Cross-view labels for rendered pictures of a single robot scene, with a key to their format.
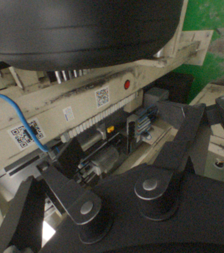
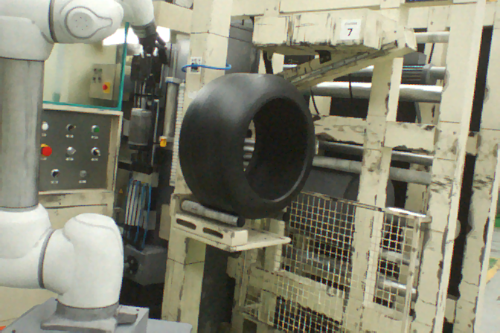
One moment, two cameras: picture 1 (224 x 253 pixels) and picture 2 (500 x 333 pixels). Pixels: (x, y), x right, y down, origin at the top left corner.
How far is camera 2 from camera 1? 193 cm
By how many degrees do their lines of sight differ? 31
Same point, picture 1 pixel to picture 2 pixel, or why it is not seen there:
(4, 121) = (205, 59)
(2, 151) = (195, 50)
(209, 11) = not seen: outside the picture
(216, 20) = not seen: outside the picture
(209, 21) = not seen: outside the picture
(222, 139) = (63, 205)
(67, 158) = (163, 54)
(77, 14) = (204, 93)
